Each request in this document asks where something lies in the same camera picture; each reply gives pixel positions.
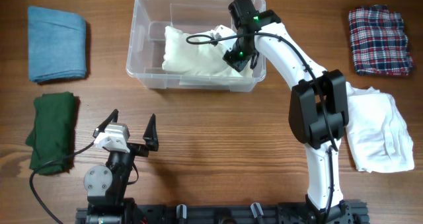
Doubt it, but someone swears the folded white cloth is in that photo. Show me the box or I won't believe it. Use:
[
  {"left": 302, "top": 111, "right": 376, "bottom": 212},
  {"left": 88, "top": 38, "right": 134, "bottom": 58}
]
[{"left": 346, "top": 82, "right": 415, "bottom": 173}]

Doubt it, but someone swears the folded blue cloth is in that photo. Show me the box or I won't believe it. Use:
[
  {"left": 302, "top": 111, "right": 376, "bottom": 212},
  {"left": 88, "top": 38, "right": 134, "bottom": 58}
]
[{"left": 27, "top": 6, "right": 87, "bottom": 83}]

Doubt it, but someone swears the clear plastic storage bin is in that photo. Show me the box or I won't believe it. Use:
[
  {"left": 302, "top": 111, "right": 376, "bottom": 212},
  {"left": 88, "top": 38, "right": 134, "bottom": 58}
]
[{"left": 126, "top": 0, "right": 266, "bottom": 92}]

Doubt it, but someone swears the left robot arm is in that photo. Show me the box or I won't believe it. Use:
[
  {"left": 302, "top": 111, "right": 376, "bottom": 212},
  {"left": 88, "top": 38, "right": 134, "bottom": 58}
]
[{"left": 75, "top": 109, "right": 159, "bottom": 224}]

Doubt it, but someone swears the plaid flannel cloth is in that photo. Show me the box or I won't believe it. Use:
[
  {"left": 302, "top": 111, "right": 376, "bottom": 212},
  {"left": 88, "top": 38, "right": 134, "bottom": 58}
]
[{"left": 348, "top": 5, "right": 414, "bottom": 77}]

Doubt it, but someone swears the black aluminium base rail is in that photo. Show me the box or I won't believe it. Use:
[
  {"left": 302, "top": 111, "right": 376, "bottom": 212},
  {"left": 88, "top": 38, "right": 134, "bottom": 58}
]
[{"left": 75, "top": 202, "right": 369, "bottom": 224}]

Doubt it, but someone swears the cream cloth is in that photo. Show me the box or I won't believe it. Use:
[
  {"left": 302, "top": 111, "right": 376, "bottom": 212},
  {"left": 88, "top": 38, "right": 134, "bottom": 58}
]
[{"left": 162, "top": 26, "right": 253, "bottom": 78}]

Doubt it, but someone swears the folded dark green cloth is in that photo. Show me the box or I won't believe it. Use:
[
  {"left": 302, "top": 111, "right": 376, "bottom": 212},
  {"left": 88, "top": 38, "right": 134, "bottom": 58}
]
[{"left": 26, "top": 92, "right": 76, "bottom": 175}]

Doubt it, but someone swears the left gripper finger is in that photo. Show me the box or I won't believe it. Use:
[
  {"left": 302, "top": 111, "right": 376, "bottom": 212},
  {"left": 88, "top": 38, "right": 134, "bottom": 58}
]
[
  {"left": 143, "top": 114, "right": 159, "bottom": 151},
  {"left": 93, "top": 109, "right": 119, "bottom": 137}
]

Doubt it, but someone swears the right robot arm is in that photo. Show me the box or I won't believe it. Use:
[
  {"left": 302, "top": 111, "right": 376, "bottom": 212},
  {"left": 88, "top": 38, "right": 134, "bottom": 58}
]
[{"left": 223, "top": 0, "right": 353, "bottom": 223}]

